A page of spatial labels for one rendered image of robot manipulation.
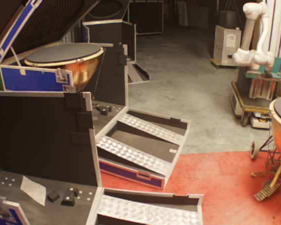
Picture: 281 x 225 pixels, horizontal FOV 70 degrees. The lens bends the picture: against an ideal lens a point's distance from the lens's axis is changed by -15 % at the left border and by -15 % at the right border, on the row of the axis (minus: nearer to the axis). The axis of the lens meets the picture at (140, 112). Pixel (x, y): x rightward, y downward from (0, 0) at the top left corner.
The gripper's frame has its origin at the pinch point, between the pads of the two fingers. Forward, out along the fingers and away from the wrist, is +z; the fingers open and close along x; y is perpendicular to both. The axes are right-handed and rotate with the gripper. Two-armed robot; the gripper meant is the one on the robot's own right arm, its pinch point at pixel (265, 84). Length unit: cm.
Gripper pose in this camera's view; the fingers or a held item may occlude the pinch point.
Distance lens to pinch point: 275.0
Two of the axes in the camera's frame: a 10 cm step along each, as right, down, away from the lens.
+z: 0.0, 8.8, 4.7
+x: -9.8, -0.9, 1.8
